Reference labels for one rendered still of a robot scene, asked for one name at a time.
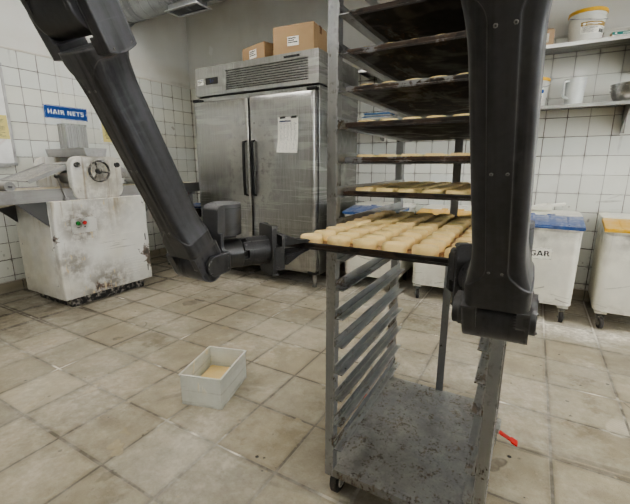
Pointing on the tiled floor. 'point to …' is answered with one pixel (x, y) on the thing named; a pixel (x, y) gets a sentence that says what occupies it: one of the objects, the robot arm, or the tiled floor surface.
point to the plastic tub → (213, 377)
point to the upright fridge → (279, 105)
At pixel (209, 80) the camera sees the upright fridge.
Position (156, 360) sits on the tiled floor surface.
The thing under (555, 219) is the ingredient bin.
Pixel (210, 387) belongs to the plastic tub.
